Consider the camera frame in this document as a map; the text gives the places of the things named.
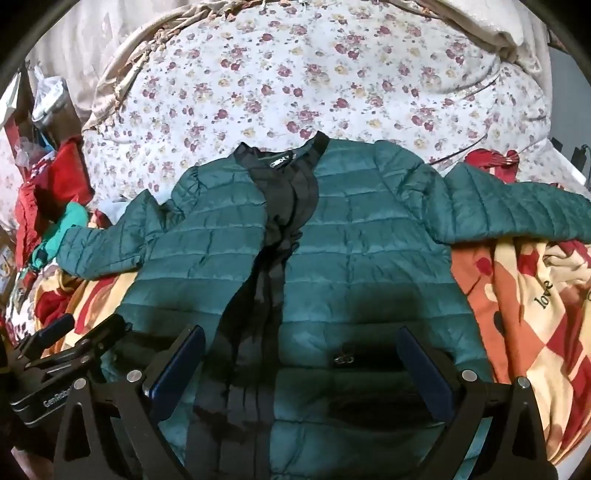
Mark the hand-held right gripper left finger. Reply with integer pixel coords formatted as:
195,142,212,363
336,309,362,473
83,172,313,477
53,324,207,480

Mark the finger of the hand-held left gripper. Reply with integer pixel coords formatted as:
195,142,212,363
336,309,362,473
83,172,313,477
33,313,76,346
23,316,127,371

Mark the black charger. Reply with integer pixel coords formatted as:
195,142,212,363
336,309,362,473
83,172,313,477
570,142,591,186

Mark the green puffer jacket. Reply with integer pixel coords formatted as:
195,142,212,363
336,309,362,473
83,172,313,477
58,130,591,480

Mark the red fabric item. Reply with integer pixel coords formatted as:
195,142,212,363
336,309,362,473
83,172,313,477
463,148,521,175

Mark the light blue cloth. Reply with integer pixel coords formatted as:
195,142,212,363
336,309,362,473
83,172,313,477
98,195,136,228

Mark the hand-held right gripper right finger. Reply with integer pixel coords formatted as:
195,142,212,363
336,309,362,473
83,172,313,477
398,324,560,480

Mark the clear plastic bag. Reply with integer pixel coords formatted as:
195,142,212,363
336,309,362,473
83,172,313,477
28,68,75,134

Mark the orange red patterned blanket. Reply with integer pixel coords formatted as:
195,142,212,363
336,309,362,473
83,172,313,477
0,226,591,480

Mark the red cloth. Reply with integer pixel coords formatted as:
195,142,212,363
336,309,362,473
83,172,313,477
14,137,96,261

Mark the floral print quilt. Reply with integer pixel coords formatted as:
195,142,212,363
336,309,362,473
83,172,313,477
82,7,555,210

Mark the beige blanket with satin trim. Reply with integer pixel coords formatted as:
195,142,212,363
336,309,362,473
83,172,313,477
28,0,407,132

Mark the teal cloth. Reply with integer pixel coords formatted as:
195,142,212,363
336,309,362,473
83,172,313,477
31,202,92,266

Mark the white pillow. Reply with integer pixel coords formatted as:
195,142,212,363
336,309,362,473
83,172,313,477
392,0,554,77

